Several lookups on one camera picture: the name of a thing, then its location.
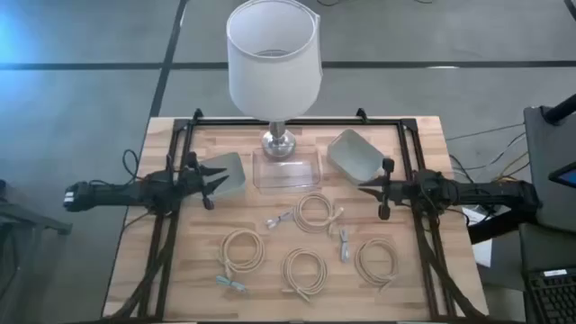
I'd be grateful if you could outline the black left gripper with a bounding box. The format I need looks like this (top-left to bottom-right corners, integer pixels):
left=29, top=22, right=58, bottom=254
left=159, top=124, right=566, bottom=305
left=178, top=151, right=230, bottom=212

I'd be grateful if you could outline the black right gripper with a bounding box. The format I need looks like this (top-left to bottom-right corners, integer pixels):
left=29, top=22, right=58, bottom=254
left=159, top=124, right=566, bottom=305
left=357, top=157, right=420, bottom=221

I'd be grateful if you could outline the short white usb cable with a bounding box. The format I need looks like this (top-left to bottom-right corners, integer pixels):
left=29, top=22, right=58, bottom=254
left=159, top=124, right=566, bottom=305
left=338, top=228, right=351, bottom=265
left=264, top=209, right=296, bottom=230

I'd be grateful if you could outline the beige usb cable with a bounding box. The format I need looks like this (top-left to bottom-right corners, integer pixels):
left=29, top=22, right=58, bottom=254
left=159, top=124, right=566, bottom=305
left=281, top=247, right=329, bottom=302
left=218, top=228, right=266, bottom=278
left=353, top=238, right=401, bottom=293
left=292, top=192, right=346, bottom=236

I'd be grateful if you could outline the grey plastic bin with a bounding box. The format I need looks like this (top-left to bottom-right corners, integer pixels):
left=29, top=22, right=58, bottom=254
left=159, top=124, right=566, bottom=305
left=326, top=128, right=386, bottom=185
left=196, top=151, right=248, bottom=201

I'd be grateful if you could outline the clear plastic bin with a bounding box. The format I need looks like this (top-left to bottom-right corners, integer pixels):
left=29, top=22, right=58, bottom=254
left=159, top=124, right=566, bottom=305
left=251, top=148, right=322, bottom=190

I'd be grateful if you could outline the white shade table lamp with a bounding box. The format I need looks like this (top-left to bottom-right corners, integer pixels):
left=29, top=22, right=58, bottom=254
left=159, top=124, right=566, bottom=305
left=225, top=0, right=323, bottom=159

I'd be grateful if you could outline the white paper sheet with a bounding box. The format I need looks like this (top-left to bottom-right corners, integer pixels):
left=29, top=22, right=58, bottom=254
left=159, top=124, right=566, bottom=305
left=461, top=204, right=495, bottom=267

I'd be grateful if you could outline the grey side cart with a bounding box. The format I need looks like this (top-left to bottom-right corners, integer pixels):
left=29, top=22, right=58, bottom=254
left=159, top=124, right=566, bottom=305
left=523, top=104, right=576, bottom=233

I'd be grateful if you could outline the tablet screen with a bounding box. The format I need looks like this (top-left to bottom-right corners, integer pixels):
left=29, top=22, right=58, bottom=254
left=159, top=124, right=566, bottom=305
left=547, top=161, right=576, bottom=189

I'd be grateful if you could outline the grey metal stand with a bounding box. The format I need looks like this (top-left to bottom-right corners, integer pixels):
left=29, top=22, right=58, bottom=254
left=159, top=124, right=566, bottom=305
left=0, top=178, right=74, bottom=237

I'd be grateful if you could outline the black pole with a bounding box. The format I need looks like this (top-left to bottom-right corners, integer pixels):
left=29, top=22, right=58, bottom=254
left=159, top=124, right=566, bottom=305
left=542, top=93, right=576, bottom=126

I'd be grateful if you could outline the black keyboard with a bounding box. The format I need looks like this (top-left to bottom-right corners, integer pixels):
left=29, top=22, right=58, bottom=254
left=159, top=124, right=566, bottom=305
left=525, top=267, right=576, bottom=324

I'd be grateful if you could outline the black aluminium table frame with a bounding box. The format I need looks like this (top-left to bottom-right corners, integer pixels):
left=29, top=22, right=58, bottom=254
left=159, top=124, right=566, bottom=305
left=103, top=107, right=488, bottom=323

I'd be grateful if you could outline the short pale blue usb cable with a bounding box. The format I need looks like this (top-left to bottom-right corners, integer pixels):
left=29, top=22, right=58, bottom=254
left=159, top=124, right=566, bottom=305
left=215, top=274, right=248, bottom=294

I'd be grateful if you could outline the grey floor cable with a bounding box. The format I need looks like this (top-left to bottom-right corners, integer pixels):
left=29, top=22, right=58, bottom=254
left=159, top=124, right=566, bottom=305
left=445, top=122, right=527, bottom=142

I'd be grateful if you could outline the yellow wire bundle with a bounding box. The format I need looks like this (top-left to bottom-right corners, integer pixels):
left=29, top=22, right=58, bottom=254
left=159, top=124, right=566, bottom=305
left=491, top=150, right=532, bottom=183

